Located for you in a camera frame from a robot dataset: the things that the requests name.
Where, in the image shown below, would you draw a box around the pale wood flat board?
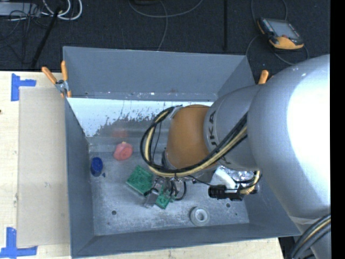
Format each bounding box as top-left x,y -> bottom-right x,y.
16,86 -> 72,249

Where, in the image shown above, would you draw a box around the black cylinder on white bracket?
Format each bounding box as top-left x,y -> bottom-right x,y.
208,167 -> 245,202

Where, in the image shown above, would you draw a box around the grey metal bin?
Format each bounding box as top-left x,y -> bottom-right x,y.
62,46 -> 303,259

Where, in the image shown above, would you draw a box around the grey plastic ring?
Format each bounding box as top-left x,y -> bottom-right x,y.
189,206 -> 211,227

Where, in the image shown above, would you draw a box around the dark green flat block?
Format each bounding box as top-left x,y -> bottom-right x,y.
125,165 -> 176,210

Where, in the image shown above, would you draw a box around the blue plastic cup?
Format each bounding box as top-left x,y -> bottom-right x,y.
89,156 -> 106,178

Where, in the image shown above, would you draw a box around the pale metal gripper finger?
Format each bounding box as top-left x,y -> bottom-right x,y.
167,183 -> 181,200
143,181 -> 165,209

